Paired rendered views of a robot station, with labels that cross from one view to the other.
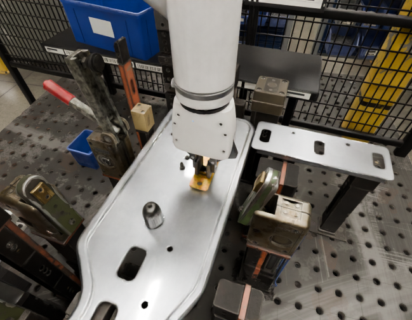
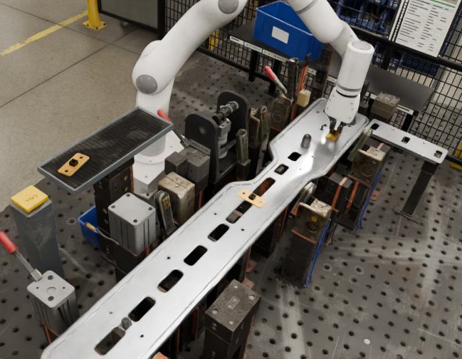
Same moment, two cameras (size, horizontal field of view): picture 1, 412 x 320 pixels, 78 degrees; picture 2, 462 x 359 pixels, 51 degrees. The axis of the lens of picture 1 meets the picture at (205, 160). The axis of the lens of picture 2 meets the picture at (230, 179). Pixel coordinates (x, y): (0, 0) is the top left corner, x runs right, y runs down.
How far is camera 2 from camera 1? 1.28 m
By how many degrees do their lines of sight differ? 10
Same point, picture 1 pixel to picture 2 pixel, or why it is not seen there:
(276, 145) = (379, 132)
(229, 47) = (362, 73)
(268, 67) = (391, 87)
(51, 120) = (199, 90)
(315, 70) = (423, 97)
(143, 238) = (300, 149)
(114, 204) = (285, 134)
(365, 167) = (428, 154)
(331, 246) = (406, 223)
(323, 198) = not seen: hidden behind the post
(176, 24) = (346, 62)
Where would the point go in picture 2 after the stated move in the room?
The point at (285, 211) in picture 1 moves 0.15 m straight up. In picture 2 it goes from (371, 152) to (386, 114)
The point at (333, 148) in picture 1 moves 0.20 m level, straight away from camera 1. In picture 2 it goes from (414, 142) to (444, 125)
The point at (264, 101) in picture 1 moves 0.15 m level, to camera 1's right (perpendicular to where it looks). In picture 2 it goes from (379, 107) to (420, 116)
